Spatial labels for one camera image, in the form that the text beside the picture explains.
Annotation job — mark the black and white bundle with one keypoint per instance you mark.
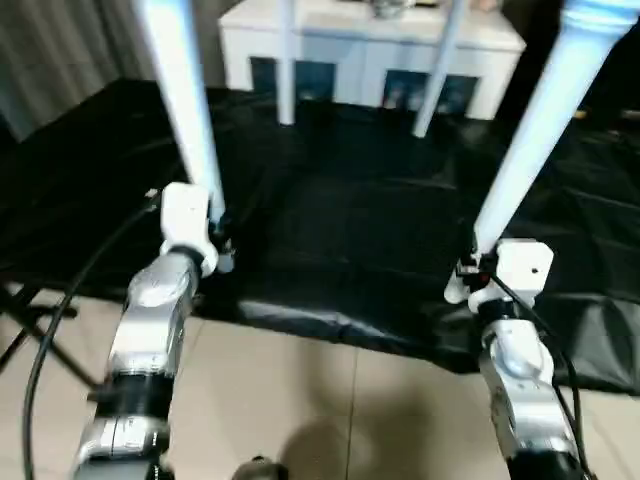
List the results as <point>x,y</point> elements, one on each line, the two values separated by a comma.
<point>387,7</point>

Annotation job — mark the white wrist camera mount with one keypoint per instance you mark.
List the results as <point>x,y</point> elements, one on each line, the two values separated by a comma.
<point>185,215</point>
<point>520,265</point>

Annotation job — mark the grey-green curtain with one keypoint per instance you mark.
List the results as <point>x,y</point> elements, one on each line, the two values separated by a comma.
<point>75,50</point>

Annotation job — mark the black tripod stand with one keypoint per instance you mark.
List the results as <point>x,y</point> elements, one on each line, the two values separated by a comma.
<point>75,367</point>

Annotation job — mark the black mat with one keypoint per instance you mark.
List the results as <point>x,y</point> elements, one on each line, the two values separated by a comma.
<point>350,225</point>

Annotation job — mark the white cabinet with glass doors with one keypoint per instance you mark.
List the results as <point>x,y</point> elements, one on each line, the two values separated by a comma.
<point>350,50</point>

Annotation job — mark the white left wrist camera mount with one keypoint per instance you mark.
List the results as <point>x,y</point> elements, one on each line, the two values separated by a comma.
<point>185,215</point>

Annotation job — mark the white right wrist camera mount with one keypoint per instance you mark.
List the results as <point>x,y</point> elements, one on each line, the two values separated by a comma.
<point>520,265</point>

